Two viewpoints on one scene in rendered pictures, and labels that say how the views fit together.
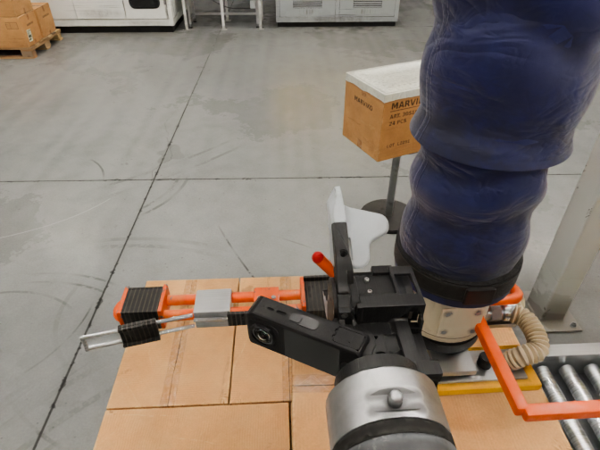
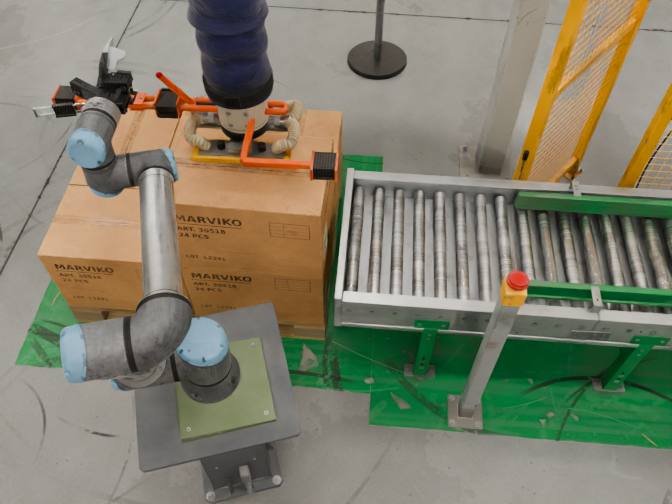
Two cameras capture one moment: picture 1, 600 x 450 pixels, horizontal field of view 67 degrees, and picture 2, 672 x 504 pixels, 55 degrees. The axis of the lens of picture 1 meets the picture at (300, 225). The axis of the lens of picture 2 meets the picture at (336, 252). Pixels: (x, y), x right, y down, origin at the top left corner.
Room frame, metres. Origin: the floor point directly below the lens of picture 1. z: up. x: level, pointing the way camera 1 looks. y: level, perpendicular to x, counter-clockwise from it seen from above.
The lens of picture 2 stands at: (-0.98, -0.83, 2.68)
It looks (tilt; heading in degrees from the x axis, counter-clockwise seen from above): 53 degrees down; 8
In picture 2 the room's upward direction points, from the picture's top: straight up
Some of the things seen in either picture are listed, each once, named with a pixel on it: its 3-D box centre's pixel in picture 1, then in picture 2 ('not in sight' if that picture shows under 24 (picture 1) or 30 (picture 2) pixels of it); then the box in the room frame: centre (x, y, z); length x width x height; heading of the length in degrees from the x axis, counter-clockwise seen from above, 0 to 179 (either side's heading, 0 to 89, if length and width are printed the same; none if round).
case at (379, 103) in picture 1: (404, 107); not in sight; (2.62, -0.63, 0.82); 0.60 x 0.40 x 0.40; 116
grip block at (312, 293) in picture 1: (321, 300); (169, 103); (0.64, -0.04, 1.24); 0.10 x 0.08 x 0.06; 3
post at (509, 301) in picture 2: not in sight; (486, 359); (0.21, -1.24, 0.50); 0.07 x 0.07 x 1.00; 3
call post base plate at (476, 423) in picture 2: not in sight; (465, 410); (0.21, -1.24, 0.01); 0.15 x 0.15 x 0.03; 3
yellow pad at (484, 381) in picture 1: (449, 366); (241, 148); (0.56, -0.30, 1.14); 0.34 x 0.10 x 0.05; 93
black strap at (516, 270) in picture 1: (456, 253); (238, 79); (0.65, -0.29, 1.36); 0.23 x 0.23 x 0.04
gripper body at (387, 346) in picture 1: (374, 334); (113, 93); (0.27, -0.07, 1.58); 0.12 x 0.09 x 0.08; 3
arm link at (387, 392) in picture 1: (385, 416); (101, 113); (0.19, -0.07, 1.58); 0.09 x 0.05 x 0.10; 93
